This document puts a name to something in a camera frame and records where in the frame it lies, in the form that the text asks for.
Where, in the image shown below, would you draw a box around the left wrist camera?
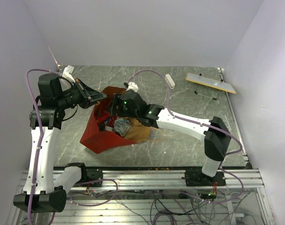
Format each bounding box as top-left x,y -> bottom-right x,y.
61,65 -> 75,83

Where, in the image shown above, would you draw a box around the aluminium rail frame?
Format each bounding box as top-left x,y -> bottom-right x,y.
15,168 -> 274,225

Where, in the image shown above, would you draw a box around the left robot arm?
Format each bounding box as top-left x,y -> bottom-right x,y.
13,72 -> 107,214

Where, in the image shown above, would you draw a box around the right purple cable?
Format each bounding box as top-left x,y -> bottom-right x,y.
126,69 -> 245,204

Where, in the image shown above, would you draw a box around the red paper bag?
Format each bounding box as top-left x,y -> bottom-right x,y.
80,86 -> 150,154

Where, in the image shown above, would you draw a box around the white rectangular device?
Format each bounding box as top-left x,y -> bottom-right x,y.
165,74 -> 175,89

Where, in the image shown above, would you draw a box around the purple cable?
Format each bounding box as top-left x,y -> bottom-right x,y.
126,69 -> 245,204
24,68 -> 63,225

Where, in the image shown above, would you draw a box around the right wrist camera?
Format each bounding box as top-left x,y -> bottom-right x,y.
124,82 -> 139,92

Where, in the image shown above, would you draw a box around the yellow-edged tablet on stand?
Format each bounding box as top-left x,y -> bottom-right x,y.
186,73 -> 237,94

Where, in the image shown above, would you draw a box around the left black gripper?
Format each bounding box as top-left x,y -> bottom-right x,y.
57,78 -> 107,109

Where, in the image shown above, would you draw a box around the loose wires under table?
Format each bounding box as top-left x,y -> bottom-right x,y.
69,182 -> 248,225

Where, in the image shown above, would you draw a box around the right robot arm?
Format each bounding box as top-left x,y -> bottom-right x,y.
109,90 -> 233,186

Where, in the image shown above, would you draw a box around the red snack bag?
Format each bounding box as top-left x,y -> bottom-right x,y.
95,112 -> 117,129

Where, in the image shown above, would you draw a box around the silver foil snack packet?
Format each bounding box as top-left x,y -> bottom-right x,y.
113,118 -> 130,137

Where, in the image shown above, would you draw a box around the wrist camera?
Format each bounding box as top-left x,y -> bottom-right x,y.
124,82 -> 139,92
61,65 -> 75,83

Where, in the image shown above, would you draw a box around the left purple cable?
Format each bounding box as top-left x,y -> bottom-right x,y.
24,68 -> 63,225

